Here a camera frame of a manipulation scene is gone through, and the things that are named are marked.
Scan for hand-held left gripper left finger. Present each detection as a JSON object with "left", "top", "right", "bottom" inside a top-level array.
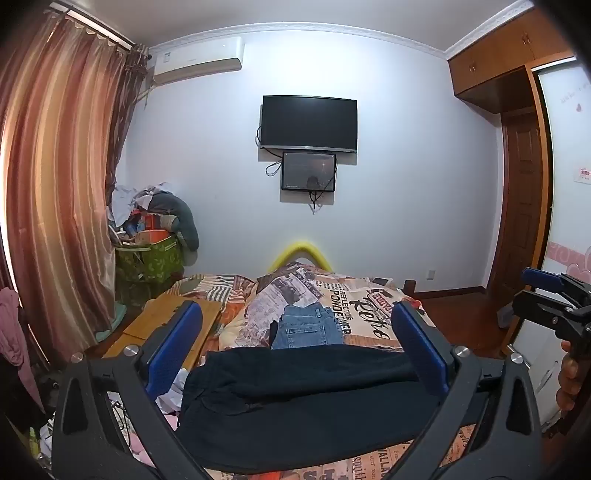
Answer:
[{"left": 51, "top": 299, "right": 218, "bottom": 480}]

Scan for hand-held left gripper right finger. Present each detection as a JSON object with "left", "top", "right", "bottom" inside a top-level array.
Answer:
[{"left": 392, "top": 301, "right": 542, "bottom": 480}]

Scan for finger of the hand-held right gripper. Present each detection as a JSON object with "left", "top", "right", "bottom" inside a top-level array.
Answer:
[
  {"left": 512, "top": 290, "right": 591, "bottom": 343},
  {"left": 522, "top": 268, "right": 591, "bottom": 305}
]

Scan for dark navy pants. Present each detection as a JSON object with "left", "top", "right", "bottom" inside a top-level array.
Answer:
[{"left": 175, "top": 344, "right": 444, "bottom": 474}]

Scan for person's right hand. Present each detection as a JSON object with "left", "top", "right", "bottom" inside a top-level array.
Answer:
[{"left": 557, "top": 340, "right": 581, "bottom": 412}]

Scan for wooden lap board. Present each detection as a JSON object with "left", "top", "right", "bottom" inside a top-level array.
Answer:
[{"left": 102, "top": 295, "right": 222, "bottom": 370}]

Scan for white cabinet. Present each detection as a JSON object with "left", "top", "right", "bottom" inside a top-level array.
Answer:
[{"left": 508, "top": 318, "right": 571, "bottom": 430}]

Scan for striped orange bed sheet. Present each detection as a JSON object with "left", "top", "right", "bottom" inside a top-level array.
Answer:
[{"left": 168, "top": 273, "right": 252, "bottom": 324}]

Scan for green fabric storage box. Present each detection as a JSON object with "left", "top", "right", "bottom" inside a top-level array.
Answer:
[{"left": 113, "top": 231, "right": 183, "bottom": 289}]

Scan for white wardrobe door pink print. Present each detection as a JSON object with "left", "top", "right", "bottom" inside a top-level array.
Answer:
[{"left": 531, "top": 55, "right": 591, "bottom": 324}]

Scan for bed with printed cover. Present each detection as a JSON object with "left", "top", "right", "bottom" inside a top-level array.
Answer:
[{"left": 203, "top": 261, "right": 476, "bottom": 480}]

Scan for blue denim jeans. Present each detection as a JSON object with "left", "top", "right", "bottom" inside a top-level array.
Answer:
[{"left": 270, "top": 304, "right": 346, "bottom": 352}]

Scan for orange cardboard box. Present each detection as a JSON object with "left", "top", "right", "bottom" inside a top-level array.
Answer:
[{"left": 131, "top": 210, "right": 174, "bottom": 245}]

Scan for pile of clothes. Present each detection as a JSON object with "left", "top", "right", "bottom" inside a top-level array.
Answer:
[{"left": 107, "top": 182, "right": 176, "bottom": 232}]

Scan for yellow foam bumper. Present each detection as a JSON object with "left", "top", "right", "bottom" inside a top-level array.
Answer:
[{"left": 270, "top": 240, "right": 333, "bottom": 273}]

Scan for pink garment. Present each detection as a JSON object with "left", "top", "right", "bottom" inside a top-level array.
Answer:
[{"left": 0, "top": 286, "right": 45, "bottom": 411}]

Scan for striped brown curtain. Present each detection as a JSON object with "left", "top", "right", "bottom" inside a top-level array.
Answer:
[{"left": 0, "top": 9, "right": 149, "bottom": 352}]

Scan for wooden overhead cabinet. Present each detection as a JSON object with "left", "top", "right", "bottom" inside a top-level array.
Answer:
[{"left": 447, "top": 4, "right": 578, "bottom": 114}]

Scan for white air conditioner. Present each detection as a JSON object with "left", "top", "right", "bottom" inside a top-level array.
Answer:
[{"left": 150, "top": 37, "right": 244, "bottom": 86}]

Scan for tangle of cables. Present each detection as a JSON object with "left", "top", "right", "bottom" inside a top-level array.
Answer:
[{"left": 105, "top": 394, "right": 132, "bottom": 441}]

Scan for black television cable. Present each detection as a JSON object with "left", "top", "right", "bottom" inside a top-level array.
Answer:
[{"left": 255, "top": 127, "right": 284, "bottom": 177}]

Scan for small black wall monitor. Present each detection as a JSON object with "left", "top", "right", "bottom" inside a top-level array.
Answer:
[{"left": 281, "top": 151, "right": 337, "bottom": 192}]

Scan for black wall television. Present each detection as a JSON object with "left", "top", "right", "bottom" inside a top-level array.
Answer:
[{"left": 259, "top": 95, "right": 358, "bottom": 154}]

